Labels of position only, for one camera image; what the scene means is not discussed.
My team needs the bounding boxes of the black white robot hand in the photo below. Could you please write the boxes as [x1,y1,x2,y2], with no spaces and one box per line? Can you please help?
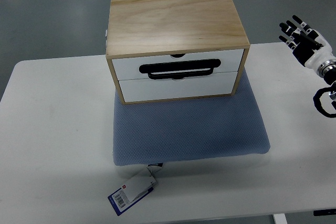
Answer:
[279,15,335,72]

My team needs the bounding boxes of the black drawer handle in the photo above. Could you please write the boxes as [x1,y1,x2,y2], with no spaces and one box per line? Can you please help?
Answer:
[139,59,221,80]

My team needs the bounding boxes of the white drawer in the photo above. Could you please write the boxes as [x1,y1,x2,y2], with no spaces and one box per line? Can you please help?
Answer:
[112,49,244,80]
[119,72,237,102]

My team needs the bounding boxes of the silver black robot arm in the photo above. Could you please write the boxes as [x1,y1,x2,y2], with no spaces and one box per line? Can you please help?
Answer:
[316,59,335,86]

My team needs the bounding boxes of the wooden drawer cabinet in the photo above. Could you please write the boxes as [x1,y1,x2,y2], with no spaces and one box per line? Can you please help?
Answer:
[106,0,250,104]

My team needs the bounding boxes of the black table edge controller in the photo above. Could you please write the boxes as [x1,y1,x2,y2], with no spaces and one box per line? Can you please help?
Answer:
[313,209,336,217]

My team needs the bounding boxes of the white table leg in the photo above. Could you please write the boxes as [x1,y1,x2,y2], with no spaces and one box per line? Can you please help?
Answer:
[273,214,288,224]

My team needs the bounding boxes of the blue foam cushion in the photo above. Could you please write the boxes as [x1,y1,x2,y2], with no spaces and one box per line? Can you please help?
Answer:
[112,73,270,166]

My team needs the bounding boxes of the white blue product tag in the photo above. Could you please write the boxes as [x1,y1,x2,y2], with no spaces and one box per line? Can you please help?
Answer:
[108,167,157,216]

